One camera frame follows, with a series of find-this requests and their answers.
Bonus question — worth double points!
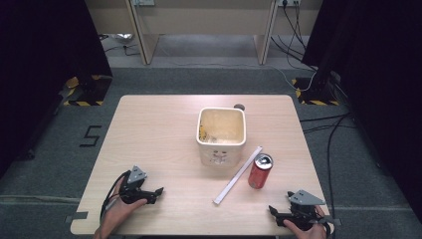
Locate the black curtain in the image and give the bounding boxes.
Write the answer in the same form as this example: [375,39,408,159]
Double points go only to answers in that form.
[0,0,113,177]
[302,0,422,223]

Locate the black floor cables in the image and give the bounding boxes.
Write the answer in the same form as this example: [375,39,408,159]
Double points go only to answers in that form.
[299,113,356,134]

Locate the grey tape piece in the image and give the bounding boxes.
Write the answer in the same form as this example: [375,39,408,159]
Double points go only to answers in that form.
[322,215,342,227]
[64,211,90,224]

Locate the white square bin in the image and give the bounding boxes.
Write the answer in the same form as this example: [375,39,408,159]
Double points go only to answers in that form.
[196,107,248,168]

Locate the long black floor cable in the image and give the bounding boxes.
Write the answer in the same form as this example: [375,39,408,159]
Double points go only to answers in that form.
[326,114,351,220]

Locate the person's right hand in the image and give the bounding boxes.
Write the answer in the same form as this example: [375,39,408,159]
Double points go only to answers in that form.
[282,204,329,239]

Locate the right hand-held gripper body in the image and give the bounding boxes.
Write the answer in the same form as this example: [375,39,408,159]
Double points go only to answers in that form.
[287,189,332,232]

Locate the white floor cable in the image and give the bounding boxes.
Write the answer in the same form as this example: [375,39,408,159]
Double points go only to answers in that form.
[265,64,317,93]

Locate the thin black floor cable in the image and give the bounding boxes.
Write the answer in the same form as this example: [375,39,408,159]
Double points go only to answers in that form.
[99,33,142,58]

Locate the stand base with striped tape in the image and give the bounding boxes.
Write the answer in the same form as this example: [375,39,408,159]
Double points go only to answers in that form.
[292,71,341,107]
[63,74,113,108]

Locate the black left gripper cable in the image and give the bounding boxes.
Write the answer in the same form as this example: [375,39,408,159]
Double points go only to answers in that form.
[100,169,132,222]

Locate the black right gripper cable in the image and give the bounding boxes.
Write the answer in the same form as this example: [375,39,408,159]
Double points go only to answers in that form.
[317,217,334,239]

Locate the long white strip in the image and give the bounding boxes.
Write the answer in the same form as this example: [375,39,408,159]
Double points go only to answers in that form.
[212,145,264,205]

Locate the crumpled silver foil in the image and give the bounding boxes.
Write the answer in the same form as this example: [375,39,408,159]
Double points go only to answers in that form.
[108,32,134,45]

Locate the person's left hand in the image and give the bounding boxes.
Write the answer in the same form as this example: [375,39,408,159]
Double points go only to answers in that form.
[94,177,148,235]

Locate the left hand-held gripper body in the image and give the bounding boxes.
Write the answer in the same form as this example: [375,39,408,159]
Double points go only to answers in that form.
[118,164,149,205]

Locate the red drink can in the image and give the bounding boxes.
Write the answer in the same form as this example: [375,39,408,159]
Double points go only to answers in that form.
[247,152,275,190]

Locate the black socket cables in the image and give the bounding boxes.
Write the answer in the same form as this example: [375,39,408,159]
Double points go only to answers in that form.
[270,3,317,73]

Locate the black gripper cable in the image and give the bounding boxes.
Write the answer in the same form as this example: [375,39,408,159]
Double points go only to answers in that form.
[100,169,132,222]
[317,217,334,239]

